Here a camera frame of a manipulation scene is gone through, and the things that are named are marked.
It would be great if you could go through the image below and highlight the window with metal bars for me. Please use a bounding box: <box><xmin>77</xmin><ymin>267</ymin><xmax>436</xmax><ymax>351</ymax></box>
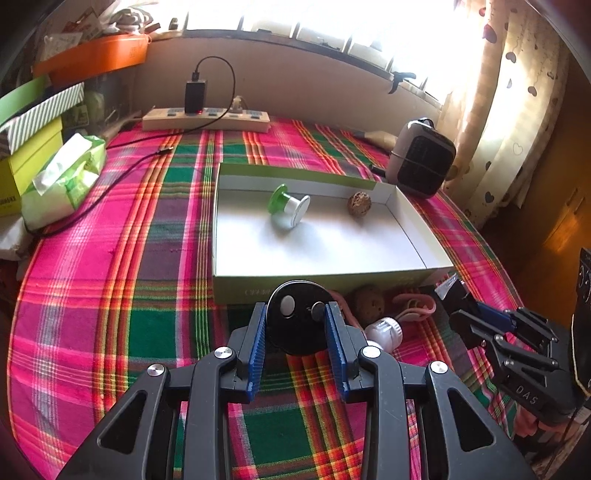
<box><xmin>189</xmin><ymin>0</ymin><xmax>458</xmax><ymax>104</ymax></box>

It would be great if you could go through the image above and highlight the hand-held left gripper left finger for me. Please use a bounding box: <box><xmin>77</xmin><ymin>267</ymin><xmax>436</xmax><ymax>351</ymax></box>
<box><xmin>55</xmin><ymin>302</ymin><xmax>269</xmax><ymax>480</ymax></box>

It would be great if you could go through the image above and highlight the orange box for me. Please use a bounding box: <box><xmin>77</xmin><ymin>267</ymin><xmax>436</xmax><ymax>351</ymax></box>
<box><xmin>32</xmin><ymin>34</ymin><xmax>151</xmax><ymax>86</ymax></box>

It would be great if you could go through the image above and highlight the black round disc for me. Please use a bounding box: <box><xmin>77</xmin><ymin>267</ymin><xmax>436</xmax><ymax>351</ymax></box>
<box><xmin>267</xmin><ymin>280</ymin><xmax>334</xmax><ymax>356</ymax></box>

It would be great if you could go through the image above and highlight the green and white spool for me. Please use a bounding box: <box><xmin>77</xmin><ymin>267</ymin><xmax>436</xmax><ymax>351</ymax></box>
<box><xmin>269</xmin><ymin>185</ymin><xmax>311</xmax><ymax>232</ymax></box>

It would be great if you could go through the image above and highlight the white flat object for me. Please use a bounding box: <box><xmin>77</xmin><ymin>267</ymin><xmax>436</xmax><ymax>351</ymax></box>
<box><xmin>0</xmin><ymin>215</ymin><xmax>42</xmax><ymax>261</ymax></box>

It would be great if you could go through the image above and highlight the yellow-green box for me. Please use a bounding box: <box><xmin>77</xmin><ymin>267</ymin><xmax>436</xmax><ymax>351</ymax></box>
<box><xmin>0</xmin><ymin>115</ymin><xmax>63</xmax><ymax>217</ymax></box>

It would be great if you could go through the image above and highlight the green tissue pack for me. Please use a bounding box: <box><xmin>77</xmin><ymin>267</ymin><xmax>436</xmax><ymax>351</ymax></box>
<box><xmin>21</xmin><ymin>134</ymin><xmax>108</xmax><ymax>230</ymax></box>

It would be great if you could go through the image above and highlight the beige power strip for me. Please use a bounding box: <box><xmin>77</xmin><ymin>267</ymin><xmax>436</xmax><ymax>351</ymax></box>
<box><xmin>141</xmin><ymin>107</ymin><xmax>271</xmax><ymax>134</ymax></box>

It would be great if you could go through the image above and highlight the small grey heater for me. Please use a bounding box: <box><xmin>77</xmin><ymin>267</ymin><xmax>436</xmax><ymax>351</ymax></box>
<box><xmin>385</xmin><ymin>117</ymin><xmax>457</xmax><ymax>199</ymax></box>

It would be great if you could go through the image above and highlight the black window hook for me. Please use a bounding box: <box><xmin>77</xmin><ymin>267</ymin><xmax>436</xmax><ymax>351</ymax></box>
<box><xmin>387</xmin><ymin>71</ymin><xmax>416</xmax><ymax>95</ymax></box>

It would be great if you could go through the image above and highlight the white ribbed cap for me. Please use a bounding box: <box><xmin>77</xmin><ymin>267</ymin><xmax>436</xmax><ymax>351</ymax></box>
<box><xmin>365</xmin><ymin>316</ymin><xmax>404</xmax><ymax>354</ymax></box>

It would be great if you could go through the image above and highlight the pink ear hook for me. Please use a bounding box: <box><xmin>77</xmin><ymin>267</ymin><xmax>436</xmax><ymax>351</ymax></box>
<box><xmin>335</xmin><ymin>293</ymin><xmax>365</xmax><ymax>332</ymax></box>
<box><xmin>392</xmin><ymin>291</ymin><xmax>439</xmax><ymax>325</ymax></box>

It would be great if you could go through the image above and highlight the green striped box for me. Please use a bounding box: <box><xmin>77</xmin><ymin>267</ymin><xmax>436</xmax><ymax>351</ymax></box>
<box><xmin>7</xmin><ymin>83</ymin><xmax>86</xmax><ymax>155</ymax></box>

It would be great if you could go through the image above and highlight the black charging cable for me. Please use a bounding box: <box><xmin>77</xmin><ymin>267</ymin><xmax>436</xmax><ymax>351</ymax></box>
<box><xmin>23</xmin><ymin>56</ymin><xmax>237</xmax><ymax>237</ymax></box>

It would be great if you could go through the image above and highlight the heart print curtain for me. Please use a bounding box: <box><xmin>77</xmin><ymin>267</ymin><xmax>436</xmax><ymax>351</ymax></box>
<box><xmin>438</xmin><ymin>0</ymin><xmax>578</xmax><ymax>227</ymax></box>

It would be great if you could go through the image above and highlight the black charger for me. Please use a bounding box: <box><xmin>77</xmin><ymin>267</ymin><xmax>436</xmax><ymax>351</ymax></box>
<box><xmin>185</xmin><ymin>69</ymin><xmax>208</xmax><ymax>114</ymax></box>

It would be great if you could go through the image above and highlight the green and white box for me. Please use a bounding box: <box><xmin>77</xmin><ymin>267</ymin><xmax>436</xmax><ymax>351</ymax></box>
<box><xmin>211</xmin><ymin>161</ymin><xmax>455</xmax><ymax>305</ymax></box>

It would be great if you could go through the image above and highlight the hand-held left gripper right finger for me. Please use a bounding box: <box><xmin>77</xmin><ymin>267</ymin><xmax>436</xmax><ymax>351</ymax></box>
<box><xmin>324</xmin><ymin>301</ymin><xmax>539</xmax><ymax>480</ymax></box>

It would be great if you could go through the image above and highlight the beige plastic object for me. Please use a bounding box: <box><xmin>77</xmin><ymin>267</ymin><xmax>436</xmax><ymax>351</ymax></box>
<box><xmin>362</xmin><ymin>129</ymin><xmax>395</xmax><ymax>148</ymax></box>

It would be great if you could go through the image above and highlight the flat green box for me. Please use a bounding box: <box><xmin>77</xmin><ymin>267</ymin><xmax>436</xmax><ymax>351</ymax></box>
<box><xmin>0</xmin><ymin>74</ymin><xmax>51</xmax><ymax>127</ymax></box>

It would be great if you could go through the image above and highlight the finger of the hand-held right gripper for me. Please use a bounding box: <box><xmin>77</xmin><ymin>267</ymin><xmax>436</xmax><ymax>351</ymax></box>
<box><xmin>449</xmin><ymin>309</ymin><xmax>560</xmax><ymax>376</ymax></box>
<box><xmin>475</xmin><ymin>301</ymin><xmax>563</xmax><ymax>352</ymax></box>

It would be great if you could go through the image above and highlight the black rectangular device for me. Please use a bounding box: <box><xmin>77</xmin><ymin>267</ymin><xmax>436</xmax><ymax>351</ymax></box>
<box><xmin>434</xmin><ymin>274</ymin><xmax>481</xmax><ymax>320</ymax></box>

